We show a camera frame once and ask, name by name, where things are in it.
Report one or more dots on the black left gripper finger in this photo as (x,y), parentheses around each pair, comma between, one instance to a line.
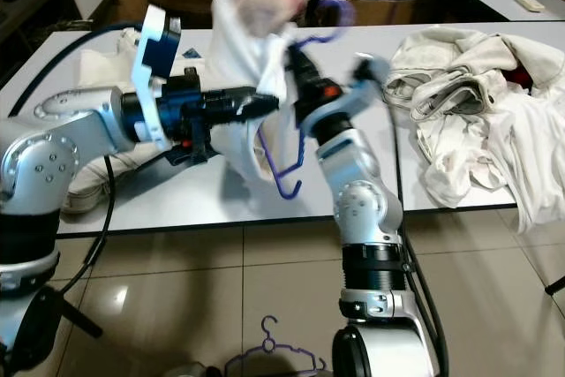
(243,99)
(238,117)

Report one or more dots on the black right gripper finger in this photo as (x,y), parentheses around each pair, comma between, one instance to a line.
(303,64)

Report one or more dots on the white garment with brown parts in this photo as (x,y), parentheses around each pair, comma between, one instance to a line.
(247,59)

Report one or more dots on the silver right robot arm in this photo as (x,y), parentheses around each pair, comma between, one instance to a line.
(366,209)

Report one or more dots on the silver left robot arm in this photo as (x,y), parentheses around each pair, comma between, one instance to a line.
(53,156)

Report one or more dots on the cream garment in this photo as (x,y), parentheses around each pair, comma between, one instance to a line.
(459,50)

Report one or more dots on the beige remote control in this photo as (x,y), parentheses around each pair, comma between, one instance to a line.
(531,3)

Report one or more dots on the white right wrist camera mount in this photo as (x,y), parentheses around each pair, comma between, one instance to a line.
(371,81)

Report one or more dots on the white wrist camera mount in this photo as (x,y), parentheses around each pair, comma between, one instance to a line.
(371,81)
(154,41)

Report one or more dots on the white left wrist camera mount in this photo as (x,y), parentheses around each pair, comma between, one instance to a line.
(154,41)

